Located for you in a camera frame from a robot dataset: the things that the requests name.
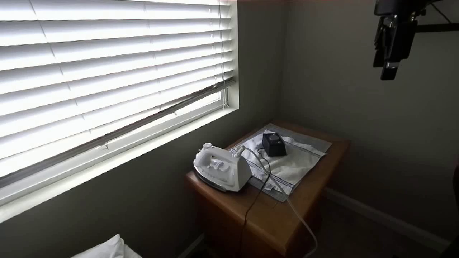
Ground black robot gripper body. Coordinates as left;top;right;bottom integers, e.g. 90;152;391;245
374;16;418;80

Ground black digital alarm clock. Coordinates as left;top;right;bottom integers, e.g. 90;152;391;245
263;133;288;156

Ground white striped towel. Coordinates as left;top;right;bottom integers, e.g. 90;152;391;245
229;129;331;196

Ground grey woven placemat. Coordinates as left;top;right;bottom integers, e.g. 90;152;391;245
227;122;335;203

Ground white clothes iron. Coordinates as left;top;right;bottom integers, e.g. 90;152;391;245
194;143;252;192

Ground wooden side table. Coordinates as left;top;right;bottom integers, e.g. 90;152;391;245
186;120;351;258

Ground white window blinds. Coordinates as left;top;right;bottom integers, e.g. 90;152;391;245
0;0;237;182

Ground white pillow corner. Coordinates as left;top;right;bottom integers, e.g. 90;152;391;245
72;233;143;258

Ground iron power cord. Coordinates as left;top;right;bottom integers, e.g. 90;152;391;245
237;145;321;258

